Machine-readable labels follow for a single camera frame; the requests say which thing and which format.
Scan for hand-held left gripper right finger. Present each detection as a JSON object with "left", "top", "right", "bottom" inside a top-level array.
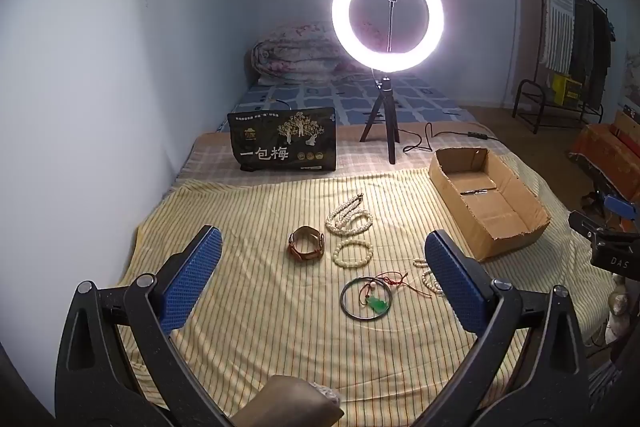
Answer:
[{"left": 400, "top": 229, "right": 591, "bottom": 427}]

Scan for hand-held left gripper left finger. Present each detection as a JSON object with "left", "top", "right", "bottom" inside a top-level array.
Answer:
[{"left": 54, "top": 225, "right": 236, "bottom": 427}]

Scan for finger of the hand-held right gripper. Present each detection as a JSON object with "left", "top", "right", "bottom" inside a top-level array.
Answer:
[
  {"left": 604, "top": 194, "right": 640, "bottom": 219},
  {"left": 568, "top": 210, "right": 640, "bottom": 253}
]

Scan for small bead bracelet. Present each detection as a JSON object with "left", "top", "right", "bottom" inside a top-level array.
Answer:
[{"left": 412, "top": 257, "right": 446, "bottom": 295}]

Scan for green pendant with red cord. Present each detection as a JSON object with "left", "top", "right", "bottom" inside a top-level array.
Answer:
[{"left": 360, "top": 271, "right": 433, "bottom": 313}]

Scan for cardboard box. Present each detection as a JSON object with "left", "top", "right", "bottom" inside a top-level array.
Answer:
[{"left": 428, "top": 147, "right": 552, "bottom": 263}]

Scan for brown strap watch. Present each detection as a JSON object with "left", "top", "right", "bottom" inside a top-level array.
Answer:
[{"left": 287, "top": 227, "right": 326, "bottom": 263}]

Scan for thin black bangle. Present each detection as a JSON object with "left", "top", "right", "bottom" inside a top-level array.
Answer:
[{"left": 340, "top": 278, "right": 392, "bottom": 321}]

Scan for cream bead bracelet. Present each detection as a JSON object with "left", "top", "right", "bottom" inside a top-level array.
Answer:
[{"left": 332, "top": 239, "right": 375, "bottom": 269}]

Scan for long cream bead necklace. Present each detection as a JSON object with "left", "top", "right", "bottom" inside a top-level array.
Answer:
[{"left": 325, "top": 193, "right": 375, "bottom": 238}]

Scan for orange cloth covered box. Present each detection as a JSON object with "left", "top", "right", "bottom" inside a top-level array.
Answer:
[{"left": 567, "top": 109, "right": 640, "bottom": 202}]

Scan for yellow striped sheet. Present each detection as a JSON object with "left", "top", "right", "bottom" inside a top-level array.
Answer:
[{"left": 117, "top": 172, "right": 616, "bottom": 427}]

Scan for yellow box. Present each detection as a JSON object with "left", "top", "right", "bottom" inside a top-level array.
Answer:
[{"left": 552, "top": 74, "right": 583, "bottom": 105}]

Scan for black clothes rack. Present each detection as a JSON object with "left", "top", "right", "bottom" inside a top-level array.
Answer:
[{"left": 512, "top": 0, "right": 613, "bottom": 135}]

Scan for brown cloth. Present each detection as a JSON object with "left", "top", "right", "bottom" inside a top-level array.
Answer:
[{"left": 227, "top": 374, "right": 346, "bottom": 427}]

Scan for black snack bag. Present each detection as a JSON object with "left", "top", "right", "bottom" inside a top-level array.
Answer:
[{"left": 227, "top": 107, "right": 339, "bottom": 174}]

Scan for dark hanging garments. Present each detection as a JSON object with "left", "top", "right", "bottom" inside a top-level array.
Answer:
[{"left": 570, "top": 0, "right": 613, "bottom": 102}]

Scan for black tripod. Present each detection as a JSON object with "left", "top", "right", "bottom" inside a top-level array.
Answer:
[{"left": 359, "top": 69, "right": 402, "bottom": 166}]

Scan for white knit garment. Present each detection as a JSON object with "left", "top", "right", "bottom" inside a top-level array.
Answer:
[{"left": 542, "top": 0, "right": 577, "bottom": 72}]

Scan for blue patterned bed sheet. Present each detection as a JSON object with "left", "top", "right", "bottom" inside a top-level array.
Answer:
[{"left": 217, "top": 74, "right": 476, "bottom": 132}]

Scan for folded floral quilt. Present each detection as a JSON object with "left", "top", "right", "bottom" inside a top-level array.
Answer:
[{"left": 250, "top": 22, "right": 373, "bottom": 85}]

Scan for black power cable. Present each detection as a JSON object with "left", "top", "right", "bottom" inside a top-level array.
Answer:
[{"left": 400, "top": 122, "right": 498, "bottom": 152}]

